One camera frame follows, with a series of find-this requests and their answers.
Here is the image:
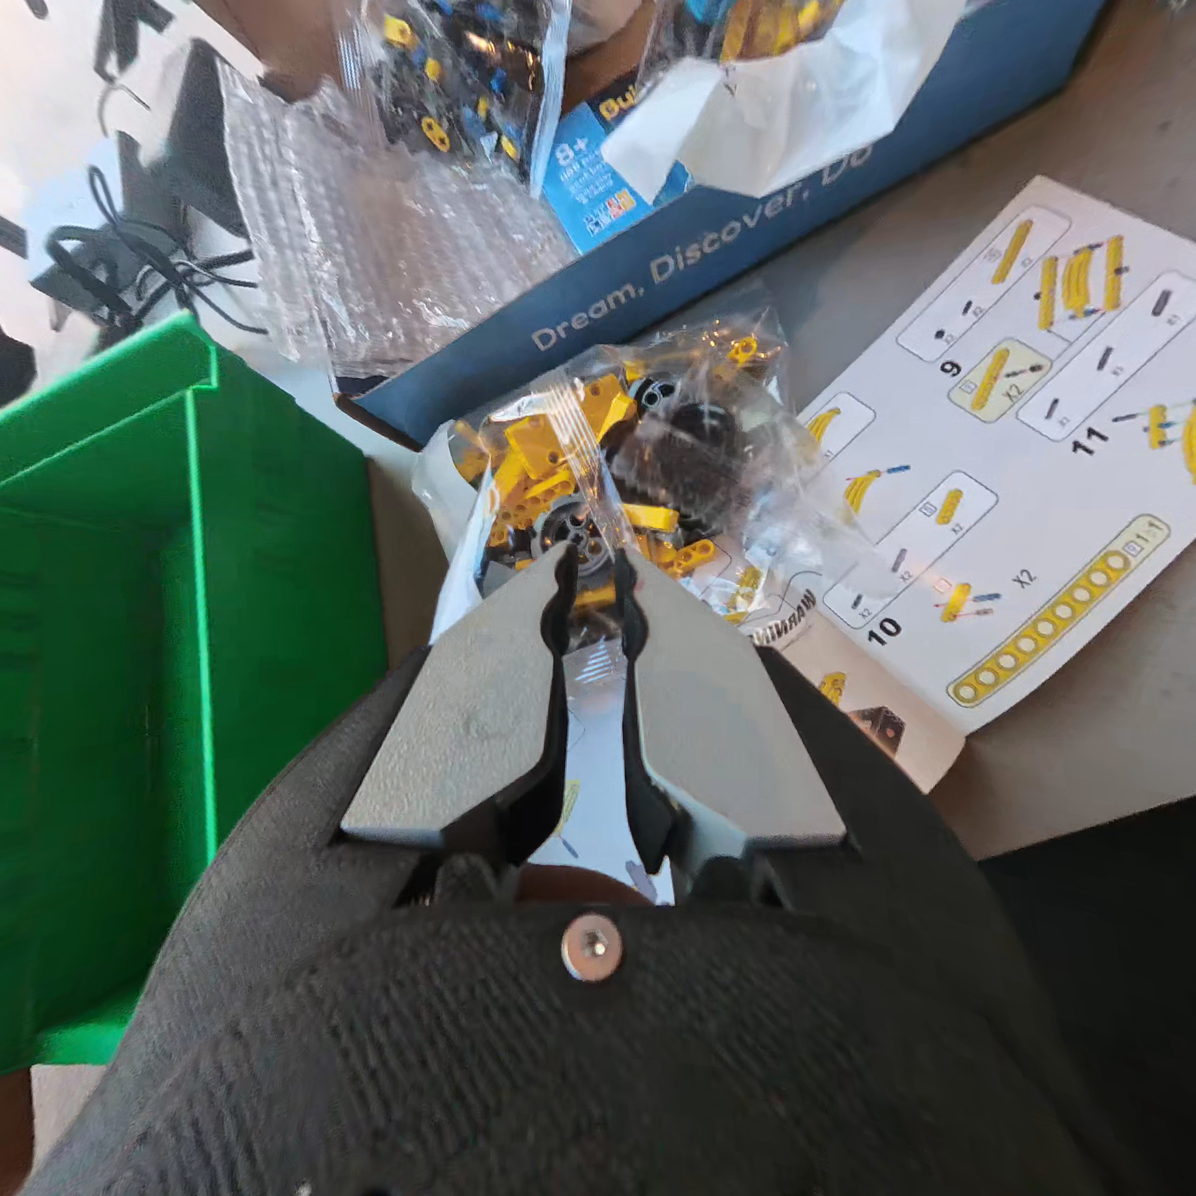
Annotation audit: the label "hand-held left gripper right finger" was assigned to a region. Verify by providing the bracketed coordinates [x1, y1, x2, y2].
[613, 549, 851, 898]

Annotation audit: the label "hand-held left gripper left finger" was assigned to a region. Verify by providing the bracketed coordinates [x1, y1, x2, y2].
[339, 544, 583, 870]

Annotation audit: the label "clear bag of yellow beams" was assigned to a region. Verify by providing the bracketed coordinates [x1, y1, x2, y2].
[412, 309, 899, 683]

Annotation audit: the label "blue cardboard kit box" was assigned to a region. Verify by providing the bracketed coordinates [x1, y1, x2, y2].
[332, 0, 1114, 454]

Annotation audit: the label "person's left hand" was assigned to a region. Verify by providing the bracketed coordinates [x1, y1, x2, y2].
[517, 864, 651, 905]

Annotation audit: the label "green plastic bin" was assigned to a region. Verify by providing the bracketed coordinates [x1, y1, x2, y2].
[0, 313, 221, 487]
[0, 373, 389, 1070]

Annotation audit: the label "open instruction booklet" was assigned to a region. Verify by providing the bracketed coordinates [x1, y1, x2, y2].
[425, 175, 1196, 907]

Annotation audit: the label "person's black pants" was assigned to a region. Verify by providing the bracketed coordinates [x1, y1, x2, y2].
[982, 821, 1196, 1196]

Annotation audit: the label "clear bubble wrap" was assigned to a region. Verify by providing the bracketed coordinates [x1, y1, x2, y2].
[220, 65, 576, 374]

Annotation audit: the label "large white label parts bag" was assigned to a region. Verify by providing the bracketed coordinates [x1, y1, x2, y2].
[603, 0, 969, 202]

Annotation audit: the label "white label small parts bag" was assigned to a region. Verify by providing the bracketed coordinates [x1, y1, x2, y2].
[337, 0, 574, 188]

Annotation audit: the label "black box device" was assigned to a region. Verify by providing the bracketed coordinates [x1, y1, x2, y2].
[164, 47, 250, 235]

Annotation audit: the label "black cable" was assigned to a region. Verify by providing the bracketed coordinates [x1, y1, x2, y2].
[33, 163, 272, 337]

